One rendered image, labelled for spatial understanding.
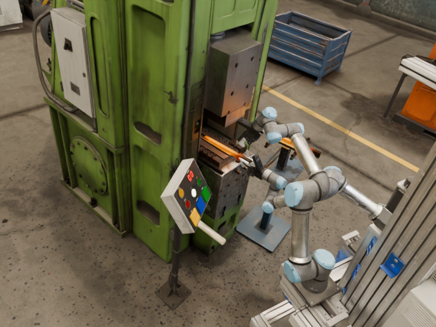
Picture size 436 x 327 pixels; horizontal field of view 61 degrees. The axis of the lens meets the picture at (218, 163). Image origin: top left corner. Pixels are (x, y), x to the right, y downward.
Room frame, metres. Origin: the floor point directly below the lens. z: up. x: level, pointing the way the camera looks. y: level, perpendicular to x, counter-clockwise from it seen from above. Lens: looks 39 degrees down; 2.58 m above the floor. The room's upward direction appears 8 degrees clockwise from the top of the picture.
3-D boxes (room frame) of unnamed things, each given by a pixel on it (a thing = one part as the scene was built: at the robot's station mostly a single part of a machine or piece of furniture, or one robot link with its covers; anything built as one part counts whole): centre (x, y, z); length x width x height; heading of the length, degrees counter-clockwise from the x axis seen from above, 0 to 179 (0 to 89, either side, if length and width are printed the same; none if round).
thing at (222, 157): (2.18, 0.10, 0.96); 0.42 x 0.20 x 0.09; 54
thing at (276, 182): (1.85, -0.40, 1.00); 0.11 x 0.08 x 0.09; 54
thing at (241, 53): (2.21, 0.08, 1.56); 0.42 x 0.39 x 0.40; 54
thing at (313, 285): (1.25, -0.62, 0.87); 0.15 x 0.15 x 0.10
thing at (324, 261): (1.25, -0.62, 0.98); 0.13 x 0.12 x 0.14; 115
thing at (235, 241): (2.03, -0.11, 0.01); 0.58 x 0.39 x 0.01; 144
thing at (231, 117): (2.18, 0.10, 1.32); 0.42 x 0.20 x 0.10; 54
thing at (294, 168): (2.33, -0.50, 0.73); 0.40 x 0.30 x 0.02; 150
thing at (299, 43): (6.12, -1.12, 0.36); 1.20 x 0.80 x 0.72; 55
